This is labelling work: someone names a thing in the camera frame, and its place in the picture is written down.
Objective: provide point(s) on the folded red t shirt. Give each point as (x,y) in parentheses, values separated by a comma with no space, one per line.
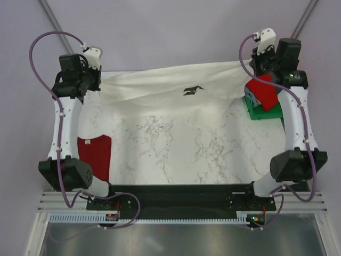
(96,153)

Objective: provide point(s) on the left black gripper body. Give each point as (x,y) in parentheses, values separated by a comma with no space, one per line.
(91,77)

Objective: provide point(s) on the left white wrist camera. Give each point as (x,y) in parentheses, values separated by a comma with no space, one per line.
(92,55)

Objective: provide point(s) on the aluminium frame rail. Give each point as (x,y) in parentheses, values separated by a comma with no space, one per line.
(54,202)

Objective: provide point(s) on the light blue t shirt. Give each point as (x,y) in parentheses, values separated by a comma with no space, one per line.
(249,94)

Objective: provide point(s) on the white slotted cable duct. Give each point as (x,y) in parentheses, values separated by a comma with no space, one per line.
(106,218)

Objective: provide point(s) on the green plastic bin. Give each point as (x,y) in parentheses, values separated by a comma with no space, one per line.
(258,113)

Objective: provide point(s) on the red t shirt in bin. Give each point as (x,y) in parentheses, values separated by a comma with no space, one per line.
(264,93)

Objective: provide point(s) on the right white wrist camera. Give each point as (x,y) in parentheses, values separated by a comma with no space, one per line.
(265,38)

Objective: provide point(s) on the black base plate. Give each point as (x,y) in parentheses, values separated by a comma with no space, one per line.
(238,197)

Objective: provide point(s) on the white t shirt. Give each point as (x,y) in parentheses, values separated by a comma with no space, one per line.
(174,90)

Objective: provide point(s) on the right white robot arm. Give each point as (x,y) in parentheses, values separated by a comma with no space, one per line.
(301,158)

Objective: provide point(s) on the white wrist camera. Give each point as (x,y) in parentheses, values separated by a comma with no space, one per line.
(265,38)
(92,55)

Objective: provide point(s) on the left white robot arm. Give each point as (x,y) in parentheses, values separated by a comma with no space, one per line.
(63,169)

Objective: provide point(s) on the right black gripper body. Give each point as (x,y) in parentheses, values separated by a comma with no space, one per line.
(265,63)

